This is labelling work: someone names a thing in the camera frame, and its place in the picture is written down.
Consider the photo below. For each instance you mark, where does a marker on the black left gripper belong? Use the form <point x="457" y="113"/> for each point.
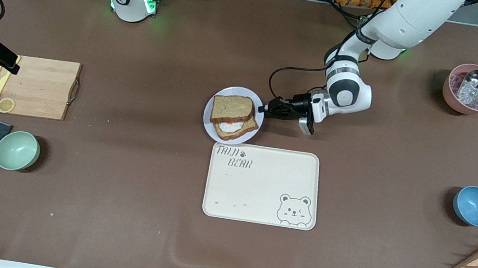
<point x="300" y="103"/>

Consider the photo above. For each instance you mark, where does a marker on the white round plate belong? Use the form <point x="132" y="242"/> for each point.
<point x="245" y="92"/>

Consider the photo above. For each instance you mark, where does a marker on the brown bread slice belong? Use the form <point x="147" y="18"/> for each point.
<point x="232" y="110"/>
<point x="245" y="132"/>

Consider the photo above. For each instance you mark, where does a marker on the fried egg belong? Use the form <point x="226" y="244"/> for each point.
<point x="226" y="126"/>

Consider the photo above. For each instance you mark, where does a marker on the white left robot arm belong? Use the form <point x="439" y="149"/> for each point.
<point x="411" y="17"/>

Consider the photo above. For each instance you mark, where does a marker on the yellow plastic knife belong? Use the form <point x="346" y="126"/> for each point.
<point x="2" y="84"/>

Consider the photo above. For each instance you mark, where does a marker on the lemon slice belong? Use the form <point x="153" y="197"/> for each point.
<point x="6" y="105"/>

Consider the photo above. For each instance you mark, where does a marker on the wooden cutting board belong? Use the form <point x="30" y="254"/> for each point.
<point x="44" y="93"/>

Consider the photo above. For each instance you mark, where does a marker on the cream tray with bear print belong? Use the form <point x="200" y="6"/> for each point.
<point x="259" y="190"/>

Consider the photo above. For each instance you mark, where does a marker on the mint green bowl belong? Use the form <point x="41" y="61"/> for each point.
<point x="17" y="150"/>

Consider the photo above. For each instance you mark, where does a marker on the pink bowl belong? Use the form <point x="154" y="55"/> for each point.
<point x="453" y="98"/>

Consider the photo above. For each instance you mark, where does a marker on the clear ice cubes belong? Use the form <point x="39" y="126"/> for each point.
<point x="470" y="97"/>

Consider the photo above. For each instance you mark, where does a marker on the blue bowl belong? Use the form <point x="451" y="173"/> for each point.
<point x="477" y="206"/>

